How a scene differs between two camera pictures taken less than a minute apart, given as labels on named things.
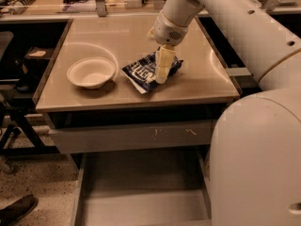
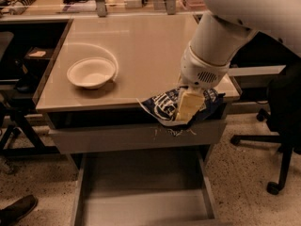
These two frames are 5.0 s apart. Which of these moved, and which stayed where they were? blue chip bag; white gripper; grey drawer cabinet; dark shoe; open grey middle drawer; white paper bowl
Moved: blue chip bag; white gripper
Stayed: grey drawer cabinet; open grey middle drawer; dark shoe; white paper bowl
